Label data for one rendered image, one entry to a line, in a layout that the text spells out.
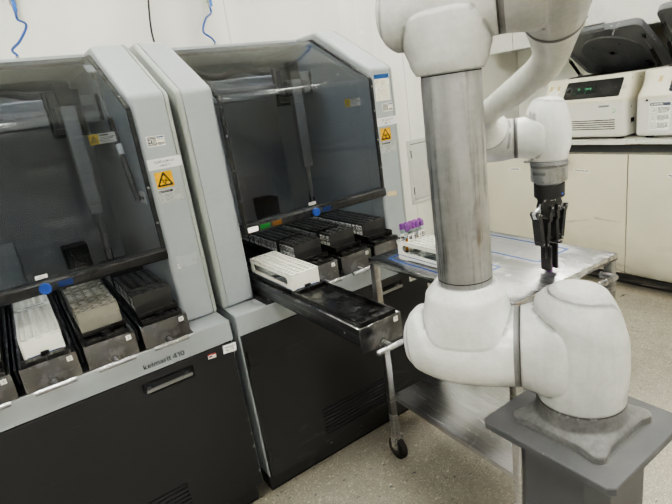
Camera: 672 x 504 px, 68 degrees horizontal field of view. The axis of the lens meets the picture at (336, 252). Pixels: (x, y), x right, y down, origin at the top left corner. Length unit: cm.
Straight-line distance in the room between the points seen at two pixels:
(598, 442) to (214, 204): 120
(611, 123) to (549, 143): 204
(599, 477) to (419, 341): 36
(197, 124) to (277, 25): 154
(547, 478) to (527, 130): 78
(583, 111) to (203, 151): 245
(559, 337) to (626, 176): 249
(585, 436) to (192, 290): 116
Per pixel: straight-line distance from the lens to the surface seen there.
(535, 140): 133
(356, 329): 123
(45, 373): 153
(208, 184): 161
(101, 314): 158
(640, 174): 333
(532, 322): 95
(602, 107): 338
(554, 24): 90
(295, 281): 151
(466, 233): 89
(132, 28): 276
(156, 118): 157
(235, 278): 169
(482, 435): 173
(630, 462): 103
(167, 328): 156
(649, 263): 344
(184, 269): 162
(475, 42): 85
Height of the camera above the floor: 135
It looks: 17 degrees down
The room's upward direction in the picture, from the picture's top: 8 degrees counter-clockwise
